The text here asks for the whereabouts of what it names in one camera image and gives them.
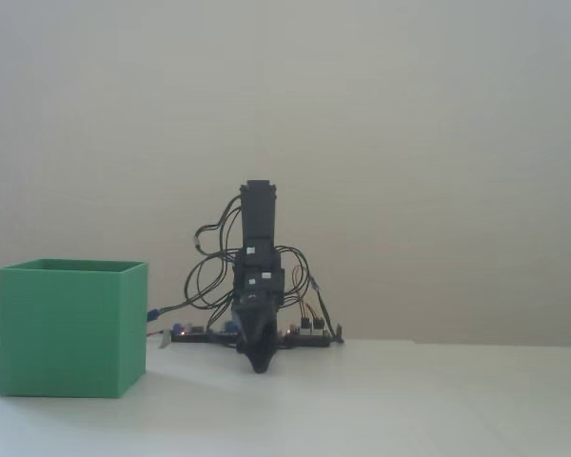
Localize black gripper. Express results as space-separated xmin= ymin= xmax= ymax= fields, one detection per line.
xmin=231 ymin=251 xmax=286 ymax=375

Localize green square bin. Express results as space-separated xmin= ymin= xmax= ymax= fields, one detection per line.
xmin=0 ymin=258 xmax=149 ymax=399

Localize circuit board with jumper wires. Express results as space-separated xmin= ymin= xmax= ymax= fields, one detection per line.
xmin=278 ymin=316 xmax=345 ymax=348

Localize coloured jumper wires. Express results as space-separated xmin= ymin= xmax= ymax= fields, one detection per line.
xmin=291 ymin=268 xmax=325 ymax=332

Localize thick black power cable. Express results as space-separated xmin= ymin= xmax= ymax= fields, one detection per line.
xmin=312 ymin=279 xmax=345 ymax=343

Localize black servo cable bundle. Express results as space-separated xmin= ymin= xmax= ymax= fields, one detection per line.
xmin=159 ymin=193 xmax=315 ymax=334

